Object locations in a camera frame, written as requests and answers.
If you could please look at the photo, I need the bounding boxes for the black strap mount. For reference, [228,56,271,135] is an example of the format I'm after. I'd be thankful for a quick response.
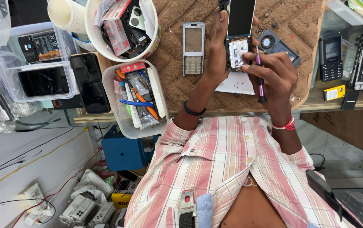
[306,169,344,222]

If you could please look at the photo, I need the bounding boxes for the metal camera mount clip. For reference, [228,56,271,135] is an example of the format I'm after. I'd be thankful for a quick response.
[178,189,198,228]

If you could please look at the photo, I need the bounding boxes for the red thread bracelet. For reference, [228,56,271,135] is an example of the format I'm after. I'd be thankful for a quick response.
[271,115,295,131]

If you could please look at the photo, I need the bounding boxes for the white rectangular tool tub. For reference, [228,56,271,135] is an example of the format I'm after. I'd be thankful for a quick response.
[101,59,170,139]

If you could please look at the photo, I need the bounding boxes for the white plastic cup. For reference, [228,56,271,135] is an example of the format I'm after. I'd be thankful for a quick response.
[47,0,88,35]

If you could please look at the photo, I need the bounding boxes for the yellow wire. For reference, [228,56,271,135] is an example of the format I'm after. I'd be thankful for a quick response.
[0,127,89,194]

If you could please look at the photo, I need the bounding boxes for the heap of white chargers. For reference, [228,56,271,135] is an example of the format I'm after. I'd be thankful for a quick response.
[59,194,127,228]

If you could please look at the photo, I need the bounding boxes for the blue plastic box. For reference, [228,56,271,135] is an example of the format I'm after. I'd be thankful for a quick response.
[101,125,159,172]

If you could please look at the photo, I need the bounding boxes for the white round tub of parts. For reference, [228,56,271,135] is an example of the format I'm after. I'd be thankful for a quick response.
[85,0,162,63]

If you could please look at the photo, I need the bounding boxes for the orange handled cutters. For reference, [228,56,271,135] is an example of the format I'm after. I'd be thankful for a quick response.
[116,69,162,122]

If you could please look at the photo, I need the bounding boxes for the clear box with battery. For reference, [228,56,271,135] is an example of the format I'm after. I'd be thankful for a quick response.
[8,22,72,65]

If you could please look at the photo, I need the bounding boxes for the clear box with black phone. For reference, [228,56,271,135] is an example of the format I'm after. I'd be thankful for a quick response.
[0,61,80,102]

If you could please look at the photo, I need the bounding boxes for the black cable loop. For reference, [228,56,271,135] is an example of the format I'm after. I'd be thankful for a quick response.
[309,153,326,171]

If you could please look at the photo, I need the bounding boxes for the red and white packet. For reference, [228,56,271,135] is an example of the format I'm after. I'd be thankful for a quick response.
[102,0,132,57]

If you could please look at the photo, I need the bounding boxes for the yellow and black box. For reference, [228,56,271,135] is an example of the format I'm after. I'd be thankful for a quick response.
[111,177,141,209]

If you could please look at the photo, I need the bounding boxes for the dark phone back cover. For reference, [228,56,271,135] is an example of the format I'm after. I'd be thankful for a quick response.
[257,29,301,68]

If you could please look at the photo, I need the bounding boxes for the white plastic bag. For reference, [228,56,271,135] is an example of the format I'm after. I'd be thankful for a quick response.
[70,169,114,204]

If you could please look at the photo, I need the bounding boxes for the white bowl with blue rim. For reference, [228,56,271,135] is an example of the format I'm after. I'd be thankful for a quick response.
[71,32,97,52]

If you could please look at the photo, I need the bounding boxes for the clear plastic container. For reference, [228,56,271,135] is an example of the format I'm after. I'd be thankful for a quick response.
[326,0,363,26]

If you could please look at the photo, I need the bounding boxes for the black smartphone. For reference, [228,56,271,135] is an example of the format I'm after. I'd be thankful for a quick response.
[70,53,111,115]

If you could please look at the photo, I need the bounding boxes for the black wire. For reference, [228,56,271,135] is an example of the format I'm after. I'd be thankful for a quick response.
[0,125,81,181]

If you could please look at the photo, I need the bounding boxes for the yellow phone battery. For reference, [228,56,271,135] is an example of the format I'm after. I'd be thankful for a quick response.
[323,84,346,102]

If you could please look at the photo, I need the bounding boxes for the red label packet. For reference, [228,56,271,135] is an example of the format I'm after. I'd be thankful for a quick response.
[120,62,147,74]

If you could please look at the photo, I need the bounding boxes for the black feature phone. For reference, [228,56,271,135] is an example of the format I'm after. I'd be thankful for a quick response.
[218,0,257,72]

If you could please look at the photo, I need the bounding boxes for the person's right hand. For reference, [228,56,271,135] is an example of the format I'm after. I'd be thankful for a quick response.
[242,52,300,119]

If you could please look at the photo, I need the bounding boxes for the brown coir mat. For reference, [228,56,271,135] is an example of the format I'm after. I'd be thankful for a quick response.
[148,0,325,112]

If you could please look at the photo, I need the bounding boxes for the black wristband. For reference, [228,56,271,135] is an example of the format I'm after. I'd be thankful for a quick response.
[183,100,207,117]

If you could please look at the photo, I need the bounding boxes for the black keypad phone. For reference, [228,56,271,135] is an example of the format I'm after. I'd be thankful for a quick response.
[318,33,343,82]

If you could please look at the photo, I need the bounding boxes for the silver phone front frame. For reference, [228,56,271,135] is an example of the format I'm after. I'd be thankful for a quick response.
[182,22,205,76]

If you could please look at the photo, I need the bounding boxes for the blue handled pliers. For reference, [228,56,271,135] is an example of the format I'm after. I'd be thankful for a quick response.
[119,98,155,108]

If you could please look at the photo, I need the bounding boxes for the person's left hand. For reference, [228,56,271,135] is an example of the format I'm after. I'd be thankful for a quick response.
[204,9,260,85]

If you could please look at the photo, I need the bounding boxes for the small black battery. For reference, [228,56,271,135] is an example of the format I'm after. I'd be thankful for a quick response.
[341,91,360,111]

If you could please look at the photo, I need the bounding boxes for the white wall socket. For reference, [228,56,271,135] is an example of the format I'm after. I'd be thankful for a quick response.
[18,183,56,226]

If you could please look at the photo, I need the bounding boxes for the red wire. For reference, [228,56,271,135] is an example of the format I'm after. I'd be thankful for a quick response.
[10,150,100,228]

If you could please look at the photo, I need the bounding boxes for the white flat strip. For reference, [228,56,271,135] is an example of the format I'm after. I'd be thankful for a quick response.
[146,67,167,119]

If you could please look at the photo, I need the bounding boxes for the purple precision screwdriver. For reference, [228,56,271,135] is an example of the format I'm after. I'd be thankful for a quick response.
[255,44,267,104]

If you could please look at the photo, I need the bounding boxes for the pink plaid shirt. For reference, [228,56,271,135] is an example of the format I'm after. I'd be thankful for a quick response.
[124,115,360,228]

